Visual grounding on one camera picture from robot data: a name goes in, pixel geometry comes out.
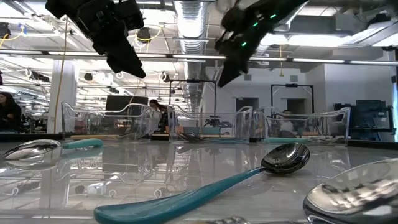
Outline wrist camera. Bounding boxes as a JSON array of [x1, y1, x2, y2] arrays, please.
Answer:
[[221, 6, 249, 34], [115, 0, 146, 32]]

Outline yellow cable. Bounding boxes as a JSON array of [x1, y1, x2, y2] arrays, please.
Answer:
[[53, 15, 71, 134]]

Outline person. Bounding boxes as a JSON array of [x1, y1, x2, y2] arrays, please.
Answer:
[[278, 109, 296, 138], [148, 98, 170, 133], [0, 91, 22, 132]]

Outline black metal station frame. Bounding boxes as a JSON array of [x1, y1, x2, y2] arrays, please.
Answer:
[[169, 79, 217, 113], [270, 83, 315, 116]]

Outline black ceiling camera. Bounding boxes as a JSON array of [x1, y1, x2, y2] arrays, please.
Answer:
[[136, 27, 152, 44]]

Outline dark equipment station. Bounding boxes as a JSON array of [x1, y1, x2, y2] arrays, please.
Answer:
[[334, 98, 396, 141]]

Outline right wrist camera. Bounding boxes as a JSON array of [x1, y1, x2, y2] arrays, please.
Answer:
[[221, 6, 249, 34]]

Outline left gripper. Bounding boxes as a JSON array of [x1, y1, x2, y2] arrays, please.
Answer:
[[77, 0, 147, 79]]

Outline clear plastic bin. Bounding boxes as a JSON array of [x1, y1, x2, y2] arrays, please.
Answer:
[[253, 106, 351, 146], [61, 101, 157, 141], [167, 104, 254, 145]]

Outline black fork teal handle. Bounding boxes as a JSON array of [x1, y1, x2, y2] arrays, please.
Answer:
[[186, 136, 250, 145]]

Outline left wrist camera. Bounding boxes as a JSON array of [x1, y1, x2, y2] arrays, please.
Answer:
[[115, 0, 146, 32]]

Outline black monitor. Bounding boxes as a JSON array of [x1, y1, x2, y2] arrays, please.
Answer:
[[104, 95, 149, 118]]

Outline long ceiling light strip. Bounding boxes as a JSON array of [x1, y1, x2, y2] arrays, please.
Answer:
[[0, 49, 398, 67]]

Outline white column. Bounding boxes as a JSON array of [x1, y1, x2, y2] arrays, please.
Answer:
[[46, 59, 78, 134]]

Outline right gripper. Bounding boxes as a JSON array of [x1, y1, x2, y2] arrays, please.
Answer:
[[215, 27, 265, 88]]

